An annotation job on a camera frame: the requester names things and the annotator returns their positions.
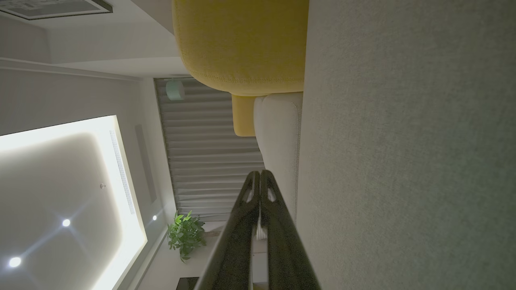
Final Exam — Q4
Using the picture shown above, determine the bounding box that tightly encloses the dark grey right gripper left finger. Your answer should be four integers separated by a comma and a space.
194, 171, 261, 290

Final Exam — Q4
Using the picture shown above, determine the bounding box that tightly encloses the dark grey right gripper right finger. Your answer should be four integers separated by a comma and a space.
260, 171, 322, 290

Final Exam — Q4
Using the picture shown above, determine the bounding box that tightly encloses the potted green leafy plant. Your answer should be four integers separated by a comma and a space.
167, 209, 207, 263

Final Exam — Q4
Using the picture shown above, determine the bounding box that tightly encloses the grey pleated curtain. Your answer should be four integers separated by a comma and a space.
154, 78, 266, 221

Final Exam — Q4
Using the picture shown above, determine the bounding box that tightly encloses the long grey sofa seat cushion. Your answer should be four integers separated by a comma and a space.
253, 92, 304, 224

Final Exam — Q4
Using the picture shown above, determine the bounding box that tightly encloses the yellow sofa armrest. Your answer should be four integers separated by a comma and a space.
232, 95, 258, 137

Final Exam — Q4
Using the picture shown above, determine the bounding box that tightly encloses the long ceiling air slot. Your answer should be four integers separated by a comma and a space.
109, 129, 136, 215

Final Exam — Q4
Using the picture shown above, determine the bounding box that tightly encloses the large grey sofa chaise cushion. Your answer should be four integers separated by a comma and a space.
295, 0, 516, 290

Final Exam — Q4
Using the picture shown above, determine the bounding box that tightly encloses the pale green cylinder fixture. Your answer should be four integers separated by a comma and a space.
166, 79, 185, 101

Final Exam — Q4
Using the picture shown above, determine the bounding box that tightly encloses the yellow sofa backrest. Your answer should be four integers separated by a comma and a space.
173, 0, 310, 96

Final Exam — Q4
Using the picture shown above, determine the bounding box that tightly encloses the dark framed ceiling vent panel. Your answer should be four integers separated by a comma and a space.
0, 0, 113, 21

